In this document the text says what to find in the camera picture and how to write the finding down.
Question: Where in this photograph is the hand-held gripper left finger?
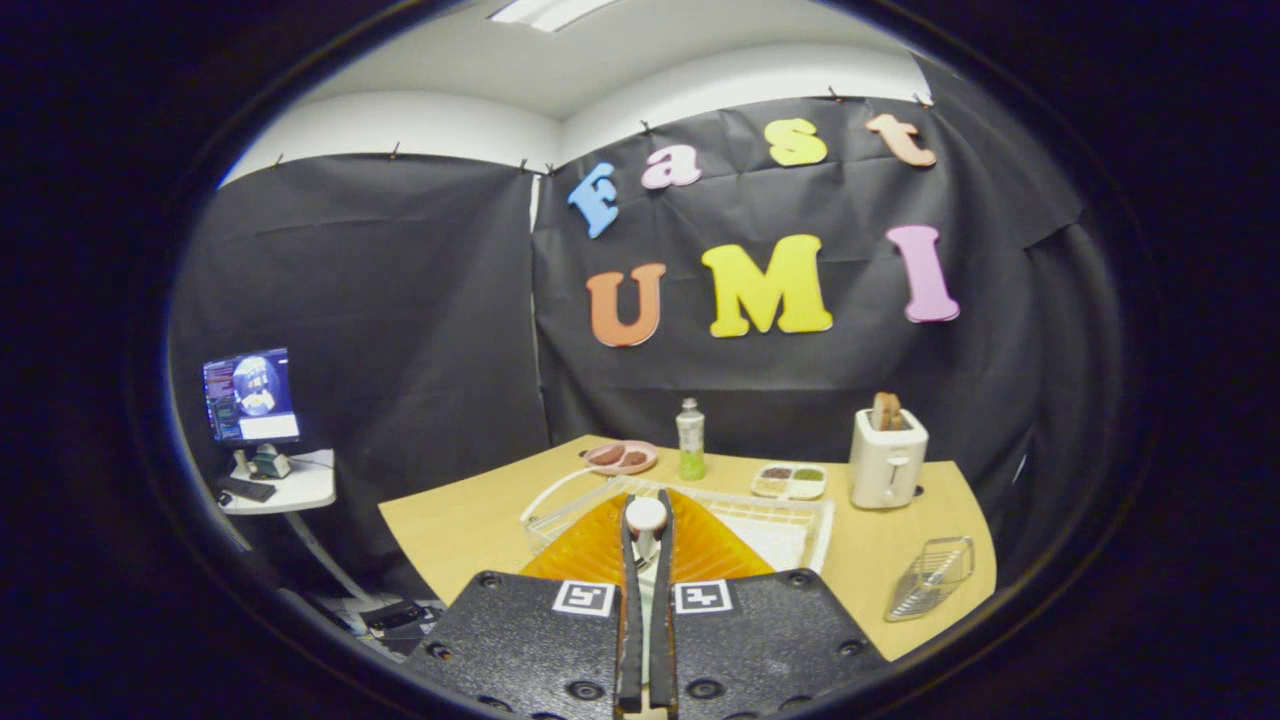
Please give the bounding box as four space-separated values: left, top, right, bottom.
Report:
405 490 646 717

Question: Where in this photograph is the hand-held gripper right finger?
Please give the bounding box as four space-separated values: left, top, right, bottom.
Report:
653 488 891 717

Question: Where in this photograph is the white wire dish rack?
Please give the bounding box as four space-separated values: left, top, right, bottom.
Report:
520 465 836 576

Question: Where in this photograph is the silver wire basket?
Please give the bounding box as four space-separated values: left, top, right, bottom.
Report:
885 536 976 623

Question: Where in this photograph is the pink plate with food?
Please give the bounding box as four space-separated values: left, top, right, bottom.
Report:
584 440 659 476

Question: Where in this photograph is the white compartment condiment tray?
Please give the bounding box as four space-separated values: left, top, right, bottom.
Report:
750 463 828 501

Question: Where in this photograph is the clear bottle green liquid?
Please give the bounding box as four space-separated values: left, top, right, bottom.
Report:
676 398 707 482

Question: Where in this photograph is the dark flat box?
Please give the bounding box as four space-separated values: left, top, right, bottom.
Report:
358 598 429 633

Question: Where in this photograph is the white toaster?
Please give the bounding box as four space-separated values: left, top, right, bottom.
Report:
849 407 930 511

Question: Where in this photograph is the small white side table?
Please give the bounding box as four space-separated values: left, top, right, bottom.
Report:
215 448 386 606

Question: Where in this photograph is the black backdrop cloth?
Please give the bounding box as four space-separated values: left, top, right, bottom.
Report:
165 60 1126 601

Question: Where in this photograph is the computer monitor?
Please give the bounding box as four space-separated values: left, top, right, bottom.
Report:
202 347 302 481

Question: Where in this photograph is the ceiling light panel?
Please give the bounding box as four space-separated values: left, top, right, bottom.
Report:
488 0 621 34

